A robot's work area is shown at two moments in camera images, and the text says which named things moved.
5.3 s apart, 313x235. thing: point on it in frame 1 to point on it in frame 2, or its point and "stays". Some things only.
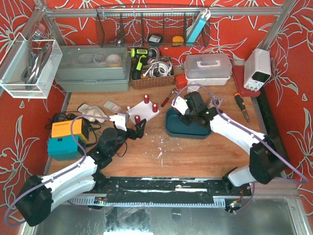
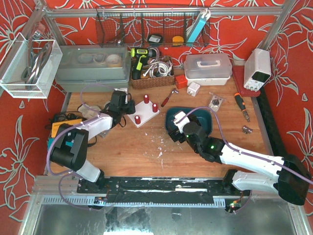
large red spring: x=137 y=119 stays
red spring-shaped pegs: x=146 y=98 stays
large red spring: x=154 y=107 stays
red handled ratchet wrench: x=167 y=98 stays
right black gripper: x=187 y=117 to x=173 y=134
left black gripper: x=133 y=132 to x=130 y=107
